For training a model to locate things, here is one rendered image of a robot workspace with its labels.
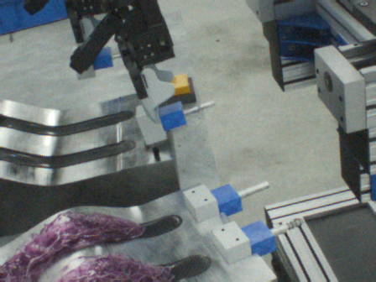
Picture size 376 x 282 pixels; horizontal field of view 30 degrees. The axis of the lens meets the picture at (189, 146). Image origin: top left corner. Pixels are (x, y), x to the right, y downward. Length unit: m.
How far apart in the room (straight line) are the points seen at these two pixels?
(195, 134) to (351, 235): 0.76
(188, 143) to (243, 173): 1.31
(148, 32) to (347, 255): 1.03
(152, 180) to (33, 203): 0.20
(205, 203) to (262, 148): 1.74
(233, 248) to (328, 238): 1.05
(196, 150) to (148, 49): 0.28
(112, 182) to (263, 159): 1.59
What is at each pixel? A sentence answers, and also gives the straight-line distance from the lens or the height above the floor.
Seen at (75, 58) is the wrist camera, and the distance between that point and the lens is 1.14.
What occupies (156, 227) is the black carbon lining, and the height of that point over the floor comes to 0.85.
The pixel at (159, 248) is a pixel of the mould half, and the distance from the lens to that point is 1.02.
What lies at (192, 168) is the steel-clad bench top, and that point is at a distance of 1.27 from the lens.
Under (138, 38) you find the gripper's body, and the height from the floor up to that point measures 1.08.
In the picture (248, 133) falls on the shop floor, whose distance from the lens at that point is 2.88.
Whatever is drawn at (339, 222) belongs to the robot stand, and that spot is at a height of 0.21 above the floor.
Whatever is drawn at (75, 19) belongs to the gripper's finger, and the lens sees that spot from 1.37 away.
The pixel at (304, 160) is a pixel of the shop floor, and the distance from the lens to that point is 2.68.
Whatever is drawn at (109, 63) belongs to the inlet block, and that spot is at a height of 0.93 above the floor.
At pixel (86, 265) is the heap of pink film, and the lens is 0.93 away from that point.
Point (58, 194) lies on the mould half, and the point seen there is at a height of 0.86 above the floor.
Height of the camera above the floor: 1.50
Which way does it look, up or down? 32 degrees down
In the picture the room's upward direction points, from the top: 11 degrees counter-clockwise
